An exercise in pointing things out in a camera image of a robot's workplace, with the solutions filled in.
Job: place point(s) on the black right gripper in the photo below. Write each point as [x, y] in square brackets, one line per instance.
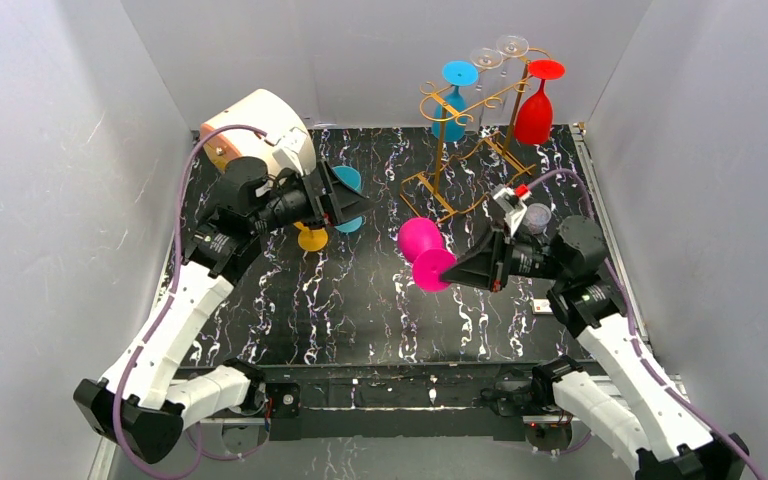
[499, 258]

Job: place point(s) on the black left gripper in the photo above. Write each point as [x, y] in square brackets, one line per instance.
[321, 196]

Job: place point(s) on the teal wine glass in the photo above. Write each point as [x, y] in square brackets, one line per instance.
[352, 179]

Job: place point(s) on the orange wine glass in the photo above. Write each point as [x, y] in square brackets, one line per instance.
[311, 240]

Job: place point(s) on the magenta wine glass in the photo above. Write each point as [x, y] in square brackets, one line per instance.
[421, 243]

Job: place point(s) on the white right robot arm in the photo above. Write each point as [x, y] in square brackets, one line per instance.
[652, 428]

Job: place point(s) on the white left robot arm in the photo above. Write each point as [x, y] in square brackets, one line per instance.
[135, 403]

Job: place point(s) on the red wine glass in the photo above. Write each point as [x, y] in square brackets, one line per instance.
[535, 117]

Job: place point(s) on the gold wine glass rack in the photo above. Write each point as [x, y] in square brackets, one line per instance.
[428, 192]

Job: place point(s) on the blue wine glass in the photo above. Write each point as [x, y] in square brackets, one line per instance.
[458, 74]

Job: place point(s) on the clear wine glass front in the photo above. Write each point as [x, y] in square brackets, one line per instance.
[486, 61]

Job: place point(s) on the clear wine glass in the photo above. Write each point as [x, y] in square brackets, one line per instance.
[512, 46]
[486, 61]

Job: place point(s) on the clear wine glass rear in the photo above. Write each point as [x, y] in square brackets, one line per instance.
[512, 46]

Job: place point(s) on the small white red box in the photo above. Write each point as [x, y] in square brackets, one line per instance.
[541, 307]

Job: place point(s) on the small grey glitter jar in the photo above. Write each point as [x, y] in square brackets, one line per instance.
[537, 217]

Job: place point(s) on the round beige box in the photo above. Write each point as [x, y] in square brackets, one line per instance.
[251, 119]

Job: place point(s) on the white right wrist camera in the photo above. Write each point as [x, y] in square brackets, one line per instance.
[507, 207]

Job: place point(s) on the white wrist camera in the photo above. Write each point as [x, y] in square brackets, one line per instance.
[292, 150]
[507, 207]

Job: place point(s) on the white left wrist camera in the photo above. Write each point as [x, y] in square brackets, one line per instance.
[292, 150]

